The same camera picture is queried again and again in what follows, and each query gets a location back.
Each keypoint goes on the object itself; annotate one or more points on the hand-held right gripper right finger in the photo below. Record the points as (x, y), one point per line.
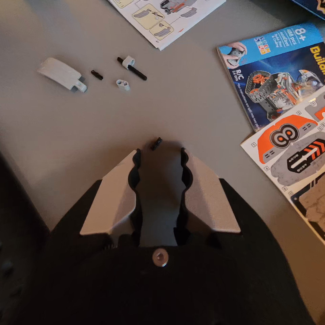
(210, 200)

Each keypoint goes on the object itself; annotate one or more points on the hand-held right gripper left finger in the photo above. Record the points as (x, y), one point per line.
(111, 198)

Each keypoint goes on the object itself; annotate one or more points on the short black pin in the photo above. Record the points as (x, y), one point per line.
(156, 144)
(97, 75)

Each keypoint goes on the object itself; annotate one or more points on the grey curved panel piece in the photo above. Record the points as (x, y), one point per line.
(61, 72)

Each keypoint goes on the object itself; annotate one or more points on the grey desk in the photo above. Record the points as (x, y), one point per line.
(177, 101)

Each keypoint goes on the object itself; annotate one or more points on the orange and grey sticker sheet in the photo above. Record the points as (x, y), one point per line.
(292, 157)

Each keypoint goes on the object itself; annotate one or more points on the loose grey connector piece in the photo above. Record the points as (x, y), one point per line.
(123, 84)

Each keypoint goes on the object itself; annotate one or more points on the long black axle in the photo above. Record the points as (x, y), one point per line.
(138, 73)

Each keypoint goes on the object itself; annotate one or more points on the grey connector on axle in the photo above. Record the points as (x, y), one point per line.
(128, 62)

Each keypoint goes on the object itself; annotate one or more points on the blue instruction booklet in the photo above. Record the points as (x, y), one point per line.
(266, 63)

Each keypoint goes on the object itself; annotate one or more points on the white unfolded instruction sheet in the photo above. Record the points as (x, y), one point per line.
(177, 25)

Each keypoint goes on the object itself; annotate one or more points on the blue toy kit box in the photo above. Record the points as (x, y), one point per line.
(314, 6)

